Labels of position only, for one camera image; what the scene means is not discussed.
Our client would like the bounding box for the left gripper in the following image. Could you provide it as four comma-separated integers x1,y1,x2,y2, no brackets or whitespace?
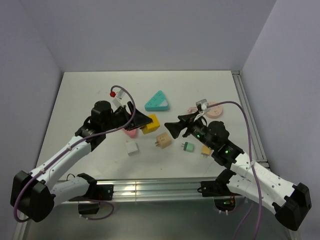
102,101,152,132

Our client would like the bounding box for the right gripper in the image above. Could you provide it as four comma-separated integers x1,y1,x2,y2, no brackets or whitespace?
164,110,216,150

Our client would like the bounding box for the pink triangular power strip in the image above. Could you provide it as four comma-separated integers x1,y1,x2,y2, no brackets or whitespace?
122,128,138,139

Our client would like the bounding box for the yellow cube power socket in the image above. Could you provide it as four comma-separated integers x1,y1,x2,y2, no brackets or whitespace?
141,114,160,135

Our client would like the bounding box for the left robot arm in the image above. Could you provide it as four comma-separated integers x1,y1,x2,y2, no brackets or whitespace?
10,100,153,223

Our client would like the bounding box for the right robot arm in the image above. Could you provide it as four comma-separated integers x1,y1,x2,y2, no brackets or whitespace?
164,113,312,231

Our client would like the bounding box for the green plug adapter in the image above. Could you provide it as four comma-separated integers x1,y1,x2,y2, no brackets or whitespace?
181,141,195,153

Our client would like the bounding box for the beige plug adapter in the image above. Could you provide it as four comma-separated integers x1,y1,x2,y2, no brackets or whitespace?
155,132,172,149

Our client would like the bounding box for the orange plug adapter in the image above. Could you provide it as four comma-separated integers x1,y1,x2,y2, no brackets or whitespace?
201,145,212,158

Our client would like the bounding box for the white plug adapter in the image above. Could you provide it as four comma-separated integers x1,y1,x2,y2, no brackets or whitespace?
125,141,139,156

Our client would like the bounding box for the teal triangular power strip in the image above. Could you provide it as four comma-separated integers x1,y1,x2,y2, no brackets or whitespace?
144,90,170,112

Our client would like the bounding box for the pink round power strip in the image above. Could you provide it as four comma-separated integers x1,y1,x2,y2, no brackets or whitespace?
187,101,223,119

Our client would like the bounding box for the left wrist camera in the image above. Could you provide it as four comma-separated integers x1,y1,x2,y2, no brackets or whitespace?
109,89,125,108

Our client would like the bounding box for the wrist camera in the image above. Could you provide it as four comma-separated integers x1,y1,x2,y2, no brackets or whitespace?
195,98,209,113
109,89,125,108

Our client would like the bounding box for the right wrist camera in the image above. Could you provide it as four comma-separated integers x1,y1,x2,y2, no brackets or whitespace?
195,98,209,113

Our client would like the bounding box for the aluminium front rail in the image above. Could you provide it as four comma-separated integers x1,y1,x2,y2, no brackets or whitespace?
97,177,216,203

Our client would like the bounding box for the aluminium rail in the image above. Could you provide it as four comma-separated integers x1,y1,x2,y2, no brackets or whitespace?
97,177,216,203
231,71,270,169

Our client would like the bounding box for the aluminium right rail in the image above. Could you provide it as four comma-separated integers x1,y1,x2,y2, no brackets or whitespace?
231,71,270,169

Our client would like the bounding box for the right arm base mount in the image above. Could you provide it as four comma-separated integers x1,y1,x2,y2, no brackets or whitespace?
197,180,237,214

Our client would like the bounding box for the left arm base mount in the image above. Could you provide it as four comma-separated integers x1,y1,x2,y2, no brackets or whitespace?
77,184,115,218

